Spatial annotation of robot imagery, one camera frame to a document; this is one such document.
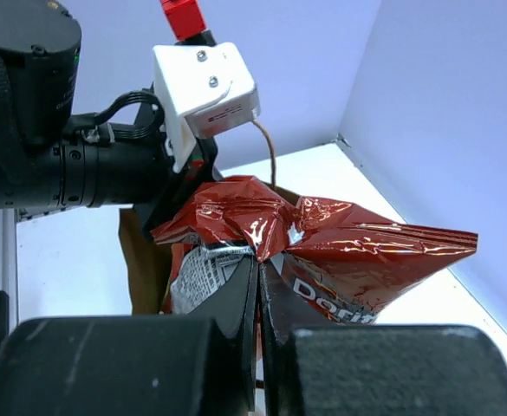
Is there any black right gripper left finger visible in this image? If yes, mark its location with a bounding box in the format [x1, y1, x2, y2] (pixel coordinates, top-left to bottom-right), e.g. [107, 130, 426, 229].
[0, 257, 258, 415]

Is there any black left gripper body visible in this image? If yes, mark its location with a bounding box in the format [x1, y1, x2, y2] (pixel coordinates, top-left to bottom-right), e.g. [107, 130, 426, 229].
[133, 86, 222, 237]

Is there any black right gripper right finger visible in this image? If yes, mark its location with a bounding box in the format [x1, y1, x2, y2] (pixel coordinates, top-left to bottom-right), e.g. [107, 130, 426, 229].
[259, 263, 507, 415]

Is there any green paper bag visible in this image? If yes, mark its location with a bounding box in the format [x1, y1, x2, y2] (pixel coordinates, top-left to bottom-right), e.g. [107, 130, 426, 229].
[118, 116, 306, 317]

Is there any red snack packet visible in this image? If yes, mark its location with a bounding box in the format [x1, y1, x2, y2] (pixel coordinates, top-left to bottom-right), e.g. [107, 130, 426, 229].
[152, 176, 478, 324]

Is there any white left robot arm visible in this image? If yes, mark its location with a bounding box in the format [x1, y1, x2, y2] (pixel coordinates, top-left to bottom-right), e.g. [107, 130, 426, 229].
[0, 1, 218, 232]

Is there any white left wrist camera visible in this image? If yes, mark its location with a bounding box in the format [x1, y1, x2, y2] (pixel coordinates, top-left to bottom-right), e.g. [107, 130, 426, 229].
[152, 0, 261, 172]

